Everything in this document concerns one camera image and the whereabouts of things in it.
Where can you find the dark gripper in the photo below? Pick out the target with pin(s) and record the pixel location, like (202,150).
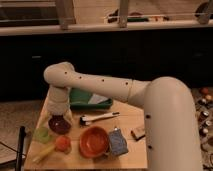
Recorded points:
(59,125)

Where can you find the orange-red apple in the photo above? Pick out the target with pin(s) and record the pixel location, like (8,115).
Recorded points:
(62,140)

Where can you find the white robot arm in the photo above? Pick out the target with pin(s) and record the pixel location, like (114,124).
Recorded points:
(171,128)

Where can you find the green plastic cup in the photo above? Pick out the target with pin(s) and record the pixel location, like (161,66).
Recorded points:
(41,135)

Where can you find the green tray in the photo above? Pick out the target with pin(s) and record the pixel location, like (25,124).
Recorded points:
(80,99)

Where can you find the orange bowl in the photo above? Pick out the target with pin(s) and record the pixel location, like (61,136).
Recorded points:
(93,142)

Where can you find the black pole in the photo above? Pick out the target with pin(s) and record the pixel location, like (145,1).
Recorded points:
(20,147)

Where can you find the blue-grey sponge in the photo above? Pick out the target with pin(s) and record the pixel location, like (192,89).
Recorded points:
(117,142)

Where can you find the brown wooden block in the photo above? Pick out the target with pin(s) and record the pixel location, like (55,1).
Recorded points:
(138,133)

